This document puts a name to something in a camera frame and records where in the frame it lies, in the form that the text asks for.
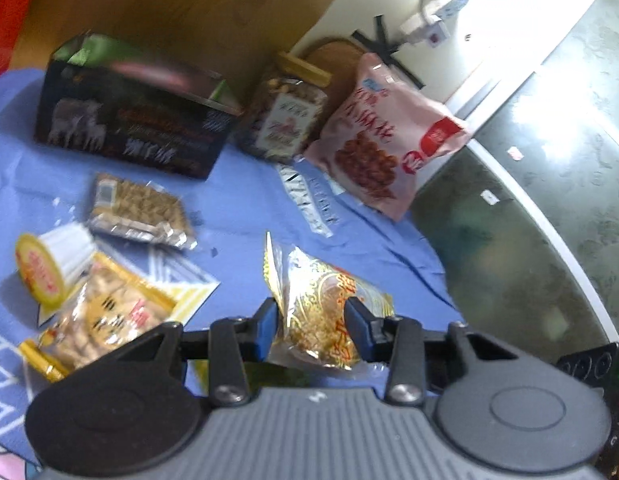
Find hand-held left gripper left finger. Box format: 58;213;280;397
107;297;281;408

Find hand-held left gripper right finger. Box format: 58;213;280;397
343;297;520;407

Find gold yellow snack packet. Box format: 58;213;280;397
264;231;395;373

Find yellow tiger print snack packet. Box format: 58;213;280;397
17;252;178;383

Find clear cracker packet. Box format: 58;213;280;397
84;172;199;252

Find white cup yellow lid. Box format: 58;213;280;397
16;222;98;311

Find black tin box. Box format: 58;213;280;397
34;32;243;181

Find blue printed cloth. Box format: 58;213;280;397
0;67;465;471

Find pink snack bag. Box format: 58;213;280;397
304;52;473;222

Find clear nut jar yellow lid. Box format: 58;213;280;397
237;51;333;163

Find round wooden board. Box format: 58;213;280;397
297;37;367;111

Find black tape strips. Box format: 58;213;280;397
352;15;425;91

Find red gift bag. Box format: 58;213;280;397
0;0;55;81

